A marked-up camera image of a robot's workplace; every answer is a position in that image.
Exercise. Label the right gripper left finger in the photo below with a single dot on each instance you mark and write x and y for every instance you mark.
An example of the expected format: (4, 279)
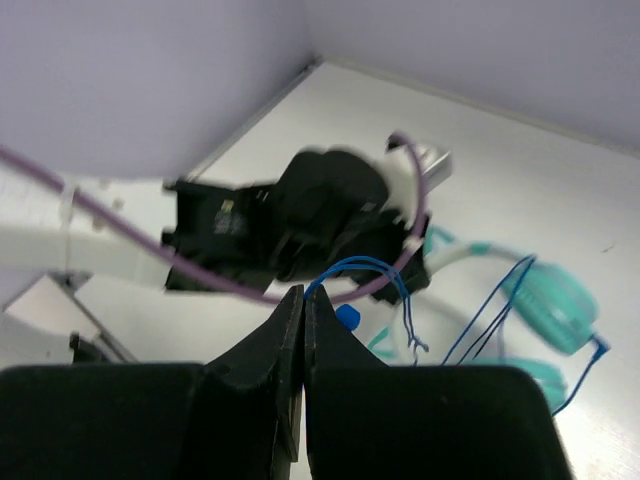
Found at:
(236, 417)

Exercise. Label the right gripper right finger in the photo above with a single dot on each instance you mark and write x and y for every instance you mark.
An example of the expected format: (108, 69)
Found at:
(368, 420)

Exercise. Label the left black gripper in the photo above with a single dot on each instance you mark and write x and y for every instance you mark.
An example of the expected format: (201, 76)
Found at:
(329, 205)

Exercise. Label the teal cat-ear headphones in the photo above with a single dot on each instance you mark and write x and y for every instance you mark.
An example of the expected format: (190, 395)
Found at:
(550, 301)

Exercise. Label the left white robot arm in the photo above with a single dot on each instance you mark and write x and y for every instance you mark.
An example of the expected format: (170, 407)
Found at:
(179, 235)

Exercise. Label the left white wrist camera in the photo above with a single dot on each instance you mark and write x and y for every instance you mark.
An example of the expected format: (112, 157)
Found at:
(397, 170)

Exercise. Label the aluminium rail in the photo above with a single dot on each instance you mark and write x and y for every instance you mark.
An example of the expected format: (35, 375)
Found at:
(244, 158)

